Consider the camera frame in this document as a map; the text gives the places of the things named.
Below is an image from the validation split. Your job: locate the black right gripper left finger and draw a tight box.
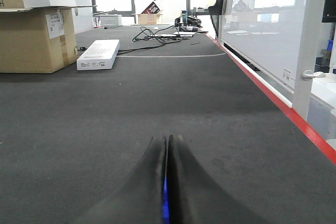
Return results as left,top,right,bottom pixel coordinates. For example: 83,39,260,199
73,137,167,223

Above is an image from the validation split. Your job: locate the flat white carton box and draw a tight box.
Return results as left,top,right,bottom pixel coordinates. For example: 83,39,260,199
76,39,120,71

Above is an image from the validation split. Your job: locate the large brown cardboard box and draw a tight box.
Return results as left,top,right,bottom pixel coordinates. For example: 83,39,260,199
0,5,97,74

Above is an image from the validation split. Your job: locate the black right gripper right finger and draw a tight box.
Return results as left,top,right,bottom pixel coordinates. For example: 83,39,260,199
167,135,265,223

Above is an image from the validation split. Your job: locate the open cardboard box far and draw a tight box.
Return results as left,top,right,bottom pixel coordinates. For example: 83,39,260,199
135,0,163,25

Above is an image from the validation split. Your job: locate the white whiteboard with frame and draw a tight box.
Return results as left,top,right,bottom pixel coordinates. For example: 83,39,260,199
219,0,325,118

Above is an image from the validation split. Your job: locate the black cable on carpet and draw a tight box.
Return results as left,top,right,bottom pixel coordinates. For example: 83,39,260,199
117,25,183,56

